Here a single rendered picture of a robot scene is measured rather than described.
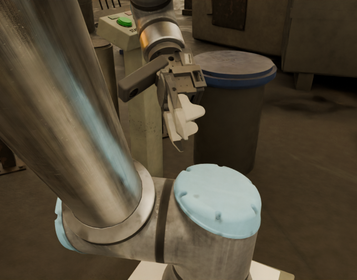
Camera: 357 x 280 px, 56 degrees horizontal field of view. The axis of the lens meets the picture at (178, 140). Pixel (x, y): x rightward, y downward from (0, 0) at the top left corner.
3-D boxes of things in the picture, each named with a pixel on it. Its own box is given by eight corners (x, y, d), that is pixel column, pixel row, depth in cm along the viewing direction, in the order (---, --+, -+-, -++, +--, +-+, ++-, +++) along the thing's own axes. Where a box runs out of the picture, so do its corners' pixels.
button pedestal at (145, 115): (112, 193, 122) (90, 16, 91) (149, 162, 140) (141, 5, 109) (149, 208, 115) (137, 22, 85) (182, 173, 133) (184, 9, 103)
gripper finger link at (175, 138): (205, 147, 62) (195, 103, 65) (175, 152, 61) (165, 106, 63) (201, 151, 65) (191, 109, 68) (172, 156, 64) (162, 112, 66)
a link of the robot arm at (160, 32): (140, 22, 66) (138, 55, 74) (145, 40, 64) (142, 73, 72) (184, 20, 68) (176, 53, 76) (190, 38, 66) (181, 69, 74)
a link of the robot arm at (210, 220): (253, 298, 57) (271, 221, 48) (154, 284, 58) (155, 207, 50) (249, 233, 70) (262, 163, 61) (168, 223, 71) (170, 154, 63)
